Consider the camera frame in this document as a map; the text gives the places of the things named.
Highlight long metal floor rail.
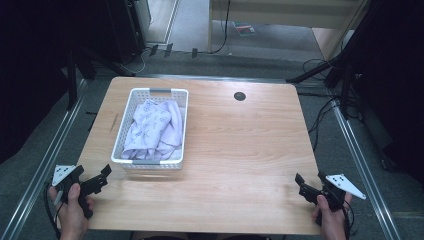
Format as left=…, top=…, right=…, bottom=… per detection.
left=0, top=79, right=89, bottom=240
left=329, top=98, right=403, bottom=240
left=134, top=73, right=334, bottom=90

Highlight black cabinet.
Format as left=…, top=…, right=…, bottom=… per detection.
left=105, top=0, right=153, bottom=66

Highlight person's left hand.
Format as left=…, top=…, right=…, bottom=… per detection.
left=48, top=182, right=96, bottom=240

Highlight person's right hand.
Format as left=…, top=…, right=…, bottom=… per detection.
left=311, top=193, right=353, bottom=240

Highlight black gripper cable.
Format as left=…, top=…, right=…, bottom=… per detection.
left=342, top=199, right=356, bottom=238
left=43, top=182, right=65, bottom=232

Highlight white printed cloth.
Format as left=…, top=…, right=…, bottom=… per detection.
left=121, top=99, right=184, bottom=161

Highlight white floor cable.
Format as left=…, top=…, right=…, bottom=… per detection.
left=118, top=45, right=149, bottom=75

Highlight black hanging cable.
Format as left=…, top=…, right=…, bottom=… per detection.
left=209, top=0, right=232, bottom=55

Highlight magazine on floor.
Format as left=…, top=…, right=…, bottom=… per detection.
left=233, top=21, right=257, bottom=37

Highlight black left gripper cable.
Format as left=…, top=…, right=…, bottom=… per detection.
left=43, top=182, right=65, bottom=232

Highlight white perforated plastic basket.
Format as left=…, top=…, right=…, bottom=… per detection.
left=110, top=87, right=190, bottom=172

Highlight black metal stand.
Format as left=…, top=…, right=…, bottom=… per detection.
left=65, top=46, right=101, bottom=112

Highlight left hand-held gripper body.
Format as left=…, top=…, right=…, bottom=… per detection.
left=52, top=165, right=109, bottom=220

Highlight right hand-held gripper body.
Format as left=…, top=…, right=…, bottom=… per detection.
left=298, top=173, right=367, bottom=212

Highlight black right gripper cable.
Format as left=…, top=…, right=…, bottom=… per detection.
left=342, top=199, right=356, bottom=238

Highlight black floor cables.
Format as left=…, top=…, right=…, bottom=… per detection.
left=299, top=58, right=363, bottom=153

